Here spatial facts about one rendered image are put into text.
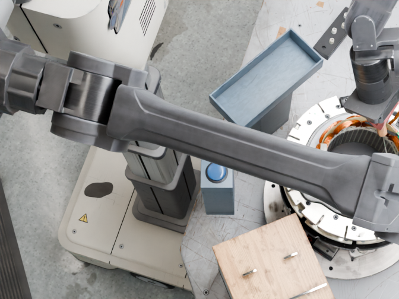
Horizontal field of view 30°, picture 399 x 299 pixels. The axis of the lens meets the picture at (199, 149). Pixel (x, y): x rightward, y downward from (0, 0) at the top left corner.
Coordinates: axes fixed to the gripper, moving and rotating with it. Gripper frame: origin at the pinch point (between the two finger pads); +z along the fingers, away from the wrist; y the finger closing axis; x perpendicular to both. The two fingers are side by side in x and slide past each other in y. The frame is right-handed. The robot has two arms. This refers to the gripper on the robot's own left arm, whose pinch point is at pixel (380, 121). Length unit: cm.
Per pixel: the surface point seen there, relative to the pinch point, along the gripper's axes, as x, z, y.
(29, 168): 144, 91, -24
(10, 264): 127, 98, -56
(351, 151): 14.1, 28.1, 5.9
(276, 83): 34.9, 19.5, 9.6
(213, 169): 34.1, 19.6, -15.9
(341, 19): 43, 38, 44
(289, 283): 8.3, 28.0, -26.8
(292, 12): 56, 36, 40
